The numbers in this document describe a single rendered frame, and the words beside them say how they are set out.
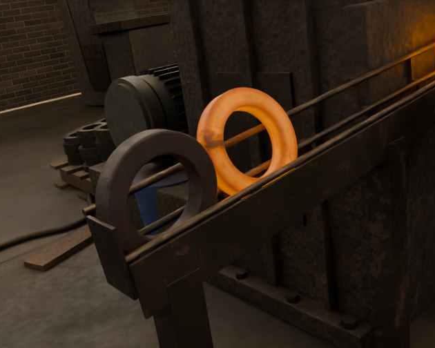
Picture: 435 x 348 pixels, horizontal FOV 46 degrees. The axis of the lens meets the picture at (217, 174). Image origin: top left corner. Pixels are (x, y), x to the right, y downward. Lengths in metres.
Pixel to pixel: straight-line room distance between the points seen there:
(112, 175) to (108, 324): 1.11
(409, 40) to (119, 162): 0.83
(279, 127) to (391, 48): 0.44
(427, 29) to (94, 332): 1.29
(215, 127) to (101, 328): 1.06
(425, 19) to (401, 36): 0.11
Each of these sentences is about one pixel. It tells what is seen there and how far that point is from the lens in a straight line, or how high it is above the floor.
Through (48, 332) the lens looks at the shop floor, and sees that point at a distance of 1.79.
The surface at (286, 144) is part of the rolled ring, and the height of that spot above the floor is 0.67.
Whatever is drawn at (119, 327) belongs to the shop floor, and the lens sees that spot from 1.70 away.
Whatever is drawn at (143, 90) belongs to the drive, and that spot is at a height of 0.63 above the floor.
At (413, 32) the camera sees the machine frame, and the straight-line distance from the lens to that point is 1.31.
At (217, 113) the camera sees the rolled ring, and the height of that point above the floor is 0.75.
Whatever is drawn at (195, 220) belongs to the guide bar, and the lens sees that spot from 0.72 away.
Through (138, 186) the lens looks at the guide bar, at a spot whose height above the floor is 0.68.
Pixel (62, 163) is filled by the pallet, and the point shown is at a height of 0.14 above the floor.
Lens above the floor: 0.92
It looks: 19 degrees down
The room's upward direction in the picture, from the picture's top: 9 degrees counter-clockwise
